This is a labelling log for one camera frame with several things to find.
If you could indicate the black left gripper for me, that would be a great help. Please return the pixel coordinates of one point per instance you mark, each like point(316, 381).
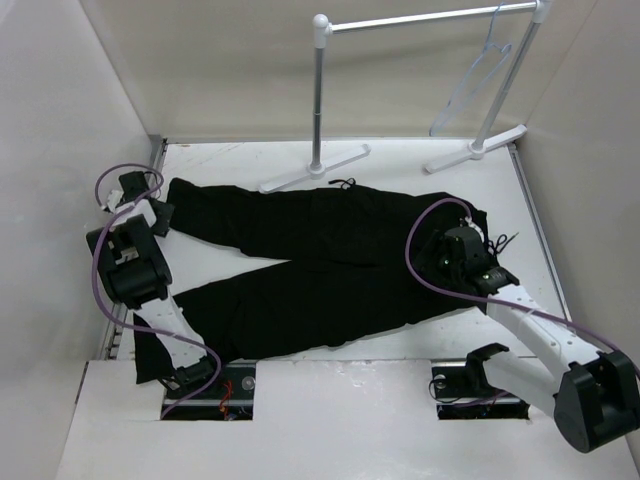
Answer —
point(162, 227)

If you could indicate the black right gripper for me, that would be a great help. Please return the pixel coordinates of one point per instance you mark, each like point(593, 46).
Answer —
point(436, 246)

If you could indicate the black trousers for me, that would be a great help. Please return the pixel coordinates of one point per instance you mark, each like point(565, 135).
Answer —
point(337, 264)

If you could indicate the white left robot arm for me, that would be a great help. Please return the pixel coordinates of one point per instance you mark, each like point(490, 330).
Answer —
point(128, 264)

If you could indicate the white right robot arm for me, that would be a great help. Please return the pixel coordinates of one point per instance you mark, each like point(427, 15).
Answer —
point(592, 394)

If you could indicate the white clothes rack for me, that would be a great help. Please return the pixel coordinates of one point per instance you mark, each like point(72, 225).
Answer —
point(390, 76)

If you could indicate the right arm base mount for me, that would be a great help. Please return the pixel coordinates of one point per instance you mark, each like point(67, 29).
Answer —
point(462, 393)

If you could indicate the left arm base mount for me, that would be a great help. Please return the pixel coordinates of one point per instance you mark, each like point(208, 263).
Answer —
point(231, 398)

